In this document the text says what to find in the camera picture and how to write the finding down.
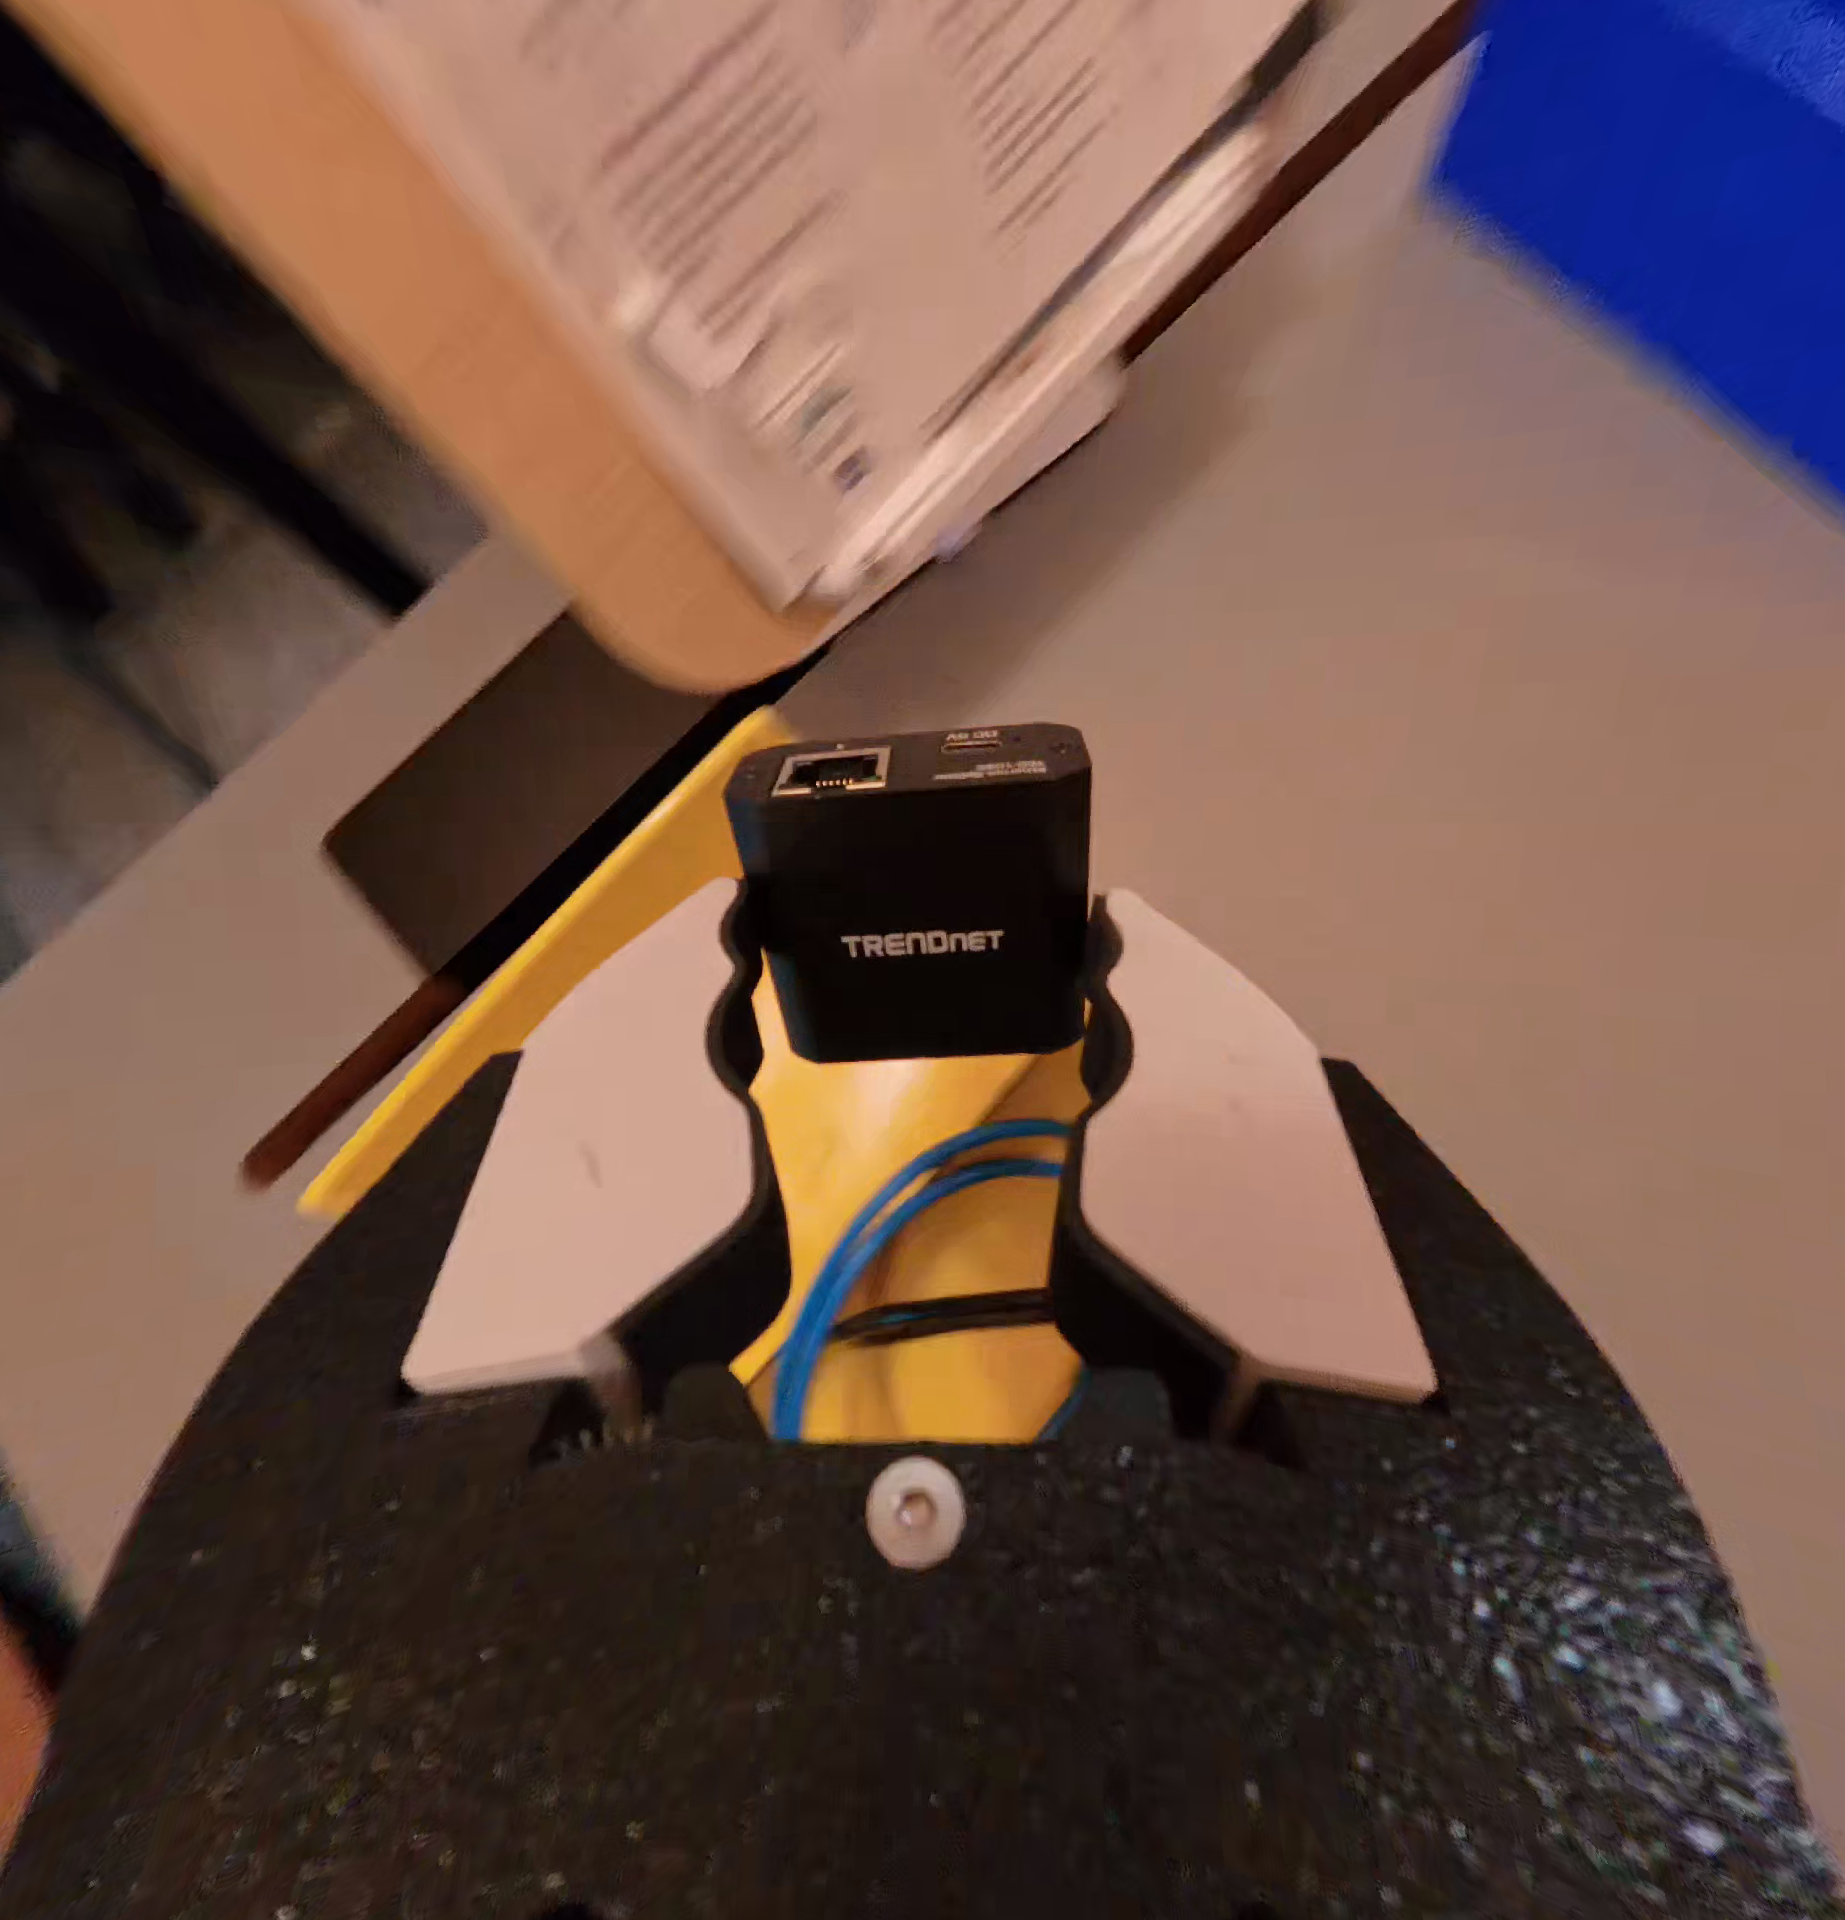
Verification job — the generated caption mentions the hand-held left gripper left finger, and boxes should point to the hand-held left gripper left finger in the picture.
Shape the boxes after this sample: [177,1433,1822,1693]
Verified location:
[403,879,788,1396]

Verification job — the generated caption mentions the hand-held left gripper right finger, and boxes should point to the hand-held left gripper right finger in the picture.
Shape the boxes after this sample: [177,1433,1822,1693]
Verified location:
[1056,880,1439,1417]

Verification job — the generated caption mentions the yellow plastic bin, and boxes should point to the yellow plastic bin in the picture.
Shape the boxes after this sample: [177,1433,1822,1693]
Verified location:
[295,706,1093,1445]

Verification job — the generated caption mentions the black ethernet splitter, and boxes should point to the black ethernet splitter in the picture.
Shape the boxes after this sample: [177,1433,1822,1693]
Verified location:
[722,725,1093,1066]

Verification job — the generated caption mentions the grey desk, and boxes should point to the grey desk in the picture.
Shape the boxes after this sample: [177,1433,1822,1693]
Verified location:
[0,197,1845,1881]

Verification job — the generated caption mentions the wooden document stand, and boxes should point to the wooden document stand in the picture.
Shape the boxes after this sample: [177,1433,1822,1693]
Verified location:
[6,0,1478,691]

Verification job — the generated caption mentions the printed instruction sheets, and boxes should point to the printed instruction sheets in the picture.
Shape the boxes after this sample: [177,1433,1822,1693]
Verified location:
[286,0,1325,610]

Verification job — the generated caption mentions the blue plastic bin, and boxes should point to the blue plastic bin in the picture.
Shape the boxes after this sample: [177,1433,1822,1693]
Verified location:
[1423,0,1845,539]

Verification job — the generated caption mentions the blue ethernet cable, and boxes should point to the blue ethernet cable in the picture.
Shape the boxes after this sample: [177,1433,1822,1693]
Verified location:
[772,1113,1093,1445]

